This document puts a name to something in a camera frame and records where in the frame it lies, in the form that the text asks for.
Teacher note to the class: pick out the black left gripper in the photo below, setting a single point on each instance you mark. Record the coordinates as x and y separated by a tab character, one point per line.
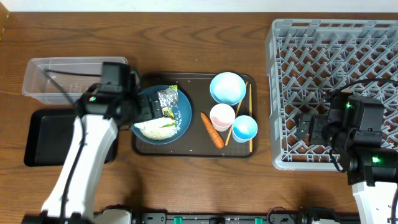
149	111

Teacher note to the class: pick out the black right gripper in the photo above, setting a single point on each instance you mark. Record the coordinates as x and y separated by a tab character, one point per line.
318	121

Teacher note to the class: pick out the foil snack wrapper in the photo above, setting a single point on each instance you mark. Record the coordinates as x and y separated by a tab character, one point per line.
168	98

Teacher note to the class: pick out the pink plastic cup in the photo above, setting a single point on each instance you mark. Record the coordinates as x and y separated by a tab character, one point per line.
222	116

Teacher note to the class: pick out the light blue plastic cup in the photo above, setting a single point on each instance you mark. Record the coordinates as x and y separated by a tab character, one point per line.
241	130

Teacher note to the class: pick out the light blue bowl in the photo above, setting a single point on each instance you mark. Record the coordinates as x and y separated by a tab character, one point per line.
228	88

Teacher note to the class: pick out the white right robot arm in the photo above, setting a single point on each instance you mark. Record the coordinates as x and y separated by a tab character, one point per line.
372	174

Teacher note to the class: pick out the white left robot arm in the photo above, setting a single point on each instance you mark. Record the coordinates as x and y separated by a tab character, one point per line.
72	198

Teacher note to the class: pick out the grey dishwasher rack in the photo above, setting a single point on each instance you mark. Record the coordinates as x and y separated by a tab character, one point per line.
306	59

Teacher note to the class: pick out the pile of white rice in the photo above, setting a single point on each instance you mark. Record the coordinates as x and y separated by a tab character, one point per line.
158	129

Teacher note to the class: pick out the clear plastic bin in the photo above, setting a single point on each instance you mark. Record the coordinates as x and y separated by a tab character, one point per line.
74	74

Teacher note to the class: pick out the dark blue plate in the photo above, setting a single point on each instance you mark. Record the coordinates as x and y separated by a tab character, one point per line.
182	112

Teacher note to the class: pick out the black plastic tray bin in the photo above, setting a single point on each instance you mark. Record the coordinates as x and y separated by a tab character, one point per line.
49	138

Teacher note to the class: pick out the dark brown serving tray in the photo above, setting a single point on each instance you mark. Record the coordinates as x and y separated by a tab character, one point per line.
195	142

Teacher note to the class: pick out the orange carrot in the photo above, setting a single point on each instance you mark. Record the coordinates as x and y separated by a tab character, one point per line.
215	137

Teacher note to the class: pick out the wooden chopstick left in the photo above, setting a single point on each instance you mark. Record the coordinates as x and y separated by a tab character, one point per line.
236	114

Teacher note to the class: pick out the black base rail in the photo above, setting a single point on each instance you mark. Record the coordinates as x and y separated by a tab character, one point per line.
277	215

